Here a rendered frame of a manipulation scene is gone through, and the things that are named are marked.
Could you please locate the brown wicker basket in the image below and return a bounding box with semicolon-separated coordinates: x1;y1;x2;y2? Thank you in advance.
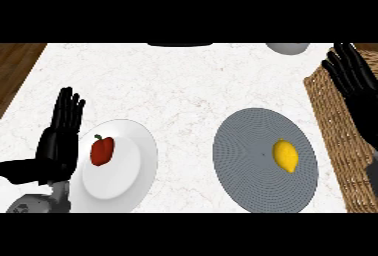
303;47;378;214

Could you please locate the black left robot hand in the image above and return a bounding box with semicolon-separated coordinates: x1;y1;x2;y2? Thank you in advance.
0;86;87;186

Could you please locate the red bell pepper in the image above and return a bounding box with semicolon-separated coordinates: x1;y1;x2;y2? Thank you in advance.
89;134;117;167

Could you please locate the white round plate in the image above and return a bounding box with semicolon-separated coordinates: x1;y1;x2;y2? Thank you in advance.
68;118;160;213

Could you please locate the grey round woven placemat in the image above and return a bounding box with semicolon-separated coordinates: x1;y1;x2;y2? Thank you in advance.
211;107;321;214

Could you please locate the grey round bowl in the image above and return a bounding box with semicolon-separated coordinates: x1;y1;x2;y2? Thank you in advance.
266;42;312;56

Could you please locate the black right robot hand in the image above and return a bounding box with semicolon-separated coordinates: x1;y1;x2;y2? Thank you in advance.
321;42;378;152

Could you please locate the yellow lemon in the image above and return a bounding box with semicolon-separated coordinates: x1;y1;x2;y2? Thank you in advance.
272;138;300;174

